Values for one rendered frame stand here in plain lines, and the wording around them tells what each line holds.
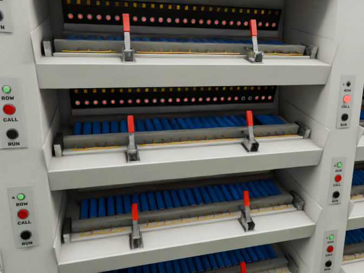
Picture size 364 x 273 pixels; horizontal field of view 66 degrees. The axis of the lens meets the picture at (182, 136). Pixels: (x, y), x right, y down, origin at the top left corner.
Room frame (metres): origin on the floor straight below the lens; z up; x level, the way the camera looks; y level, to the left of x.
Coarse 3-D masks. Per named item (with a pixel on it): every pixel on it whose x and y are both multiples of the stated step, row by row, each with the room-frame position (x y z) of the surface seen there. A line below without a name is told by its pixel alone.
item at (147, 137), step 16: (208, 128) 0.66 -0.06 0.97; (224, 128) 0.66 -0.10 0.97; (240, 128) 0.67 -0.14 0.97; (256, 128) 0.67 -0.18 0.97; (272, 128) 0.69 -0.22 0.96; (288, 128) 0.70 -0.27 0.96; (64, 144) 0.57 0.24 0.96; (80, 144) 0.58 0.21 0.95; (96, 144) 0.58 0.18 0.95; (112, 144) 0.59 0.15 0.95; (144, 144) 0.59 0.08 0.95; (160, 144) 0.60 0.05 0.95
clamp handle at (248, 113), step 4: (248, 112) 0.63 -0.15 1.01; (248, 116) 0.63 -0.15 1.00; (248, 120) 0.63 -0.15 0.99; (252, 120) 0.63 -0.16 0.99; (248, 124) 0.63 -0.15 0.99; (252, 124) 0.63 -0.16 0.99; (248, 128) 0.63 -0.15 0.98; (252, 128) 0.63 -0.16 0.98; (252, 132) 0.62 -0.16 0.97; (252, 136) 0.62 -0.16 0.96; (252, 140) 0.62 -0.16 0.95
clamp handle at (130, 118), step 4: (128, 116) 0.57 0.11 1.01; (132, 116) 0.57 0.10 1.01; (128, 120) 0.57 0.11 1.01; (132, 120) 0.57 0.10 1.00; (128, 124) 0.56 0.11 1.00; (132, 124) 0.56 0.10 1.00; (128, 128) 0.56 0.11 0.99; (132, 128) 0.56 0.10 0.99; (128, 132) 0.56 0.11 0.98; (132, 132) 0.56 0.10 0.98; (132, 136) 0.56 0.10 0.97; (132, 140) 0.56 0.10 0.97; (132, 144) 0.55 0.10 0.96; (132, 148) 0.55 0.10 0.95
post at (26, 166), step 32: (32, 0) 0.53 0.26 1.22; (0, 32) 0.48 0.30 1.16; (0, 64) 0.48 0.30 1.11; (32, 64) 0.49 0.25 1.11; (32, 96) 0.49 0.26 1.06; (32, 128) 0.49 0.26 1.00; (0, 160) 0.48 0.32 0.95; (32, 160) 0.49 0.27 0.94; (0, 192) 0.48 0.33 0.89; (0, 224) 0.47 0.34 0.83; (32, 256) 0.49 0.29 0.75
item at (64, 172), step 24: (288, 120) 0.78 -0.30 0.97; (312, 120) 0.69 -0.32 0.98; (48, 144) 0.52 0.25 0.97; (168, 144) 0.62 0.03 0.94; (264, 144) 0.65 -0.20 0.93; (288, 144) 0.66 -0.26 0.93; (312, 144) 0.67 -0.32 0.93; (48, 168) 0.50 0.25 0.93; (72, 168) 0.51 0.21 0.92; (96, 168) 0.52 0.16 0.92; (120, 168) 0.53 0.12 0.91; (144, 168) 0.54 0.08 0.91; (168, 168) 0.56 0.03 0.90; (192, 168) 0.57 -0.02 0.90; (216, 168) 0.59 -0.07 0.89; (240, 168) 0.60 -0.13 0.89; (264, 168) 0.62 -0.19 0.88
